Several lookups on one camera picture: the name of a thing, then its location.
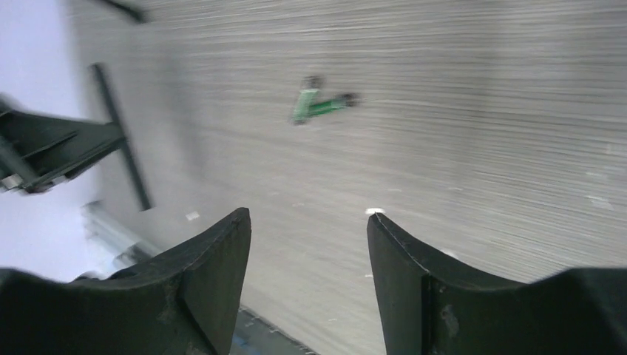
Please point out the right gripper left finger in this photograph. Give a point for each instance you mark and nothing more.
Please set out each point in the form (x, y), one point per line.
(182, 301)

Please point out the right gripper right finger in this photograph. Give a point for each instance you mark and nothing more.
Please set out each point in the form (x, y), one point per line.
(432, 303)

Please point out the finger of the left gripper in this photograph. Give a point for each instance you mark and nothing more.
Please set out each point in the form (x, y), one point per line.
(38, 150)

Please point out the dark green battery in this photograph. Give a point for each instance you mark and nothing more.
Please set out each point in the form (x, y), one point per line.
(308, 93)
(342, 101)

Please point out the black tripod stand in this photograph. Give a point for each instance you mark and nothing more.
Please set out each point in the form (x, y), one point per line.
(136, 13)

